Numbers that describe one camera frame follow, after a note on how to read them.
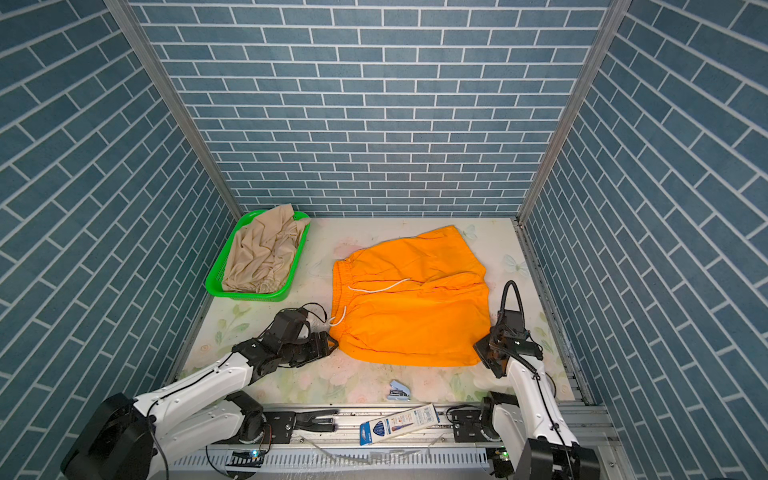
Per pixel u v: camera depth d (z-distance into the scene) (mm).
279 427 735
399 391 789
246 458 722
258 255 1021
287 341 675
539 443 418
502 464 722
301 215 1089
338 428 751
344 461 706
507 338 669
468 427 737
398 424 736
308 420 734
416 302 941
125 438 394
